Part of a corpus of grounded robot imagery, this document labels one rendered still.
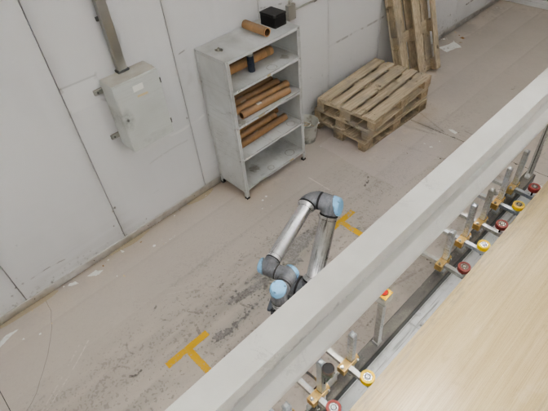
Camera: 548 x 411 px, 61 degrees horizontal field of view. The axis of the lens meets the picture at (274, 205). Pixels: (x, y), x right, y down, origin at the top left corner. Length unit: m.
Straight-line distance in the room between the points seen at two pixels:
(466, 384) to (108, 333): 2.78
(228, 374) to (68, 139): 3.24
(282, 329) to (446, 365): 1.87
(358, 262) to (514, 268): 2.27
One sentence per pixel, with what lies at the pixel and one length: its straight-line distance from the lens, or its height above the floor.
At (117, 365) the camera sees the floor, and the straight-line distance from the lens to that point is 4.02.
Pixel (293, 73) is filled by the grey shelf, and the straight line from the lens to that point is 4.83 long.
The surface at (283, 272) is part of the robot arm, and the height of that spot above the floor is 1.29.
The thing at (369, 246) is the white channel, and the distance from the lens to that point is 1.13.
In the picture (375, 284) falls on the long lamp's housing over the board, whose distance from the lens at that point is 1.17.
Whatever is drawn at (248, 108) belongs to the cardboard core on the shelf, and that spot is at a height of 0.97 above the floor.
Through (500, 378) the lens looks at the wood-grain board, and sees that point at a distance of 2.83.
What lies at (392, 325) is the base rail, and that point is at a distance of 3.09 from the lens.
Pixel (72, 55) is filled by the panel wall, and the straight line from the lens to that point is 3.82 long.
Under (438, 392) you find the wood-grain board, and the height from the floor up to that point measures 0.90.
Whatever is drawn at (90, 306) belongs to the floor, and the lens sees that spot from 4.45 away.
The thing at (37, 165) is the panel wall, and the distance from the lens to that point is 4.00.
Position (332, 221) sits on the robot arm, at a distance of 2.86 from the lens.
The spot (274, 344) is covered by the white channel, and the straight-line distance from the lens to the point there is 0.98.
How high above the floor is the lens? 3.31
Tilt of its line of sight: 44 degrees down
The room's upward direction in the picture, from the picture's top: 6 degrees counter-clockwise
